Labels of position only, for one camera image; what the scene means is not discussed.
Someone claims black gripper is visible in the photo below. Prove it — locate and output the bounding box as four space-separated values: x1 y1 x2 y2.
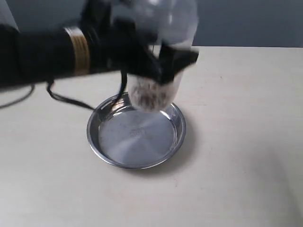
80 0 199 85

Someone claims clear plastic shaker bottle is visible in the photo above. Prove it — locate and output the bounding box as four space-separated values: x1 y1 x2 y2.
111 0 198 113

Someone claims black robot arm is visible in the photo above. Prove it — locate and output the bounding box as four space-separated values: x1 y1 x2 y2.
0 0 198 88

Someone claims round stainless steel plate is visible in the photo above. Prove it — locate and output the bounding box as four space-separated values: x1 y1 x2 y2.
87 92 187 170

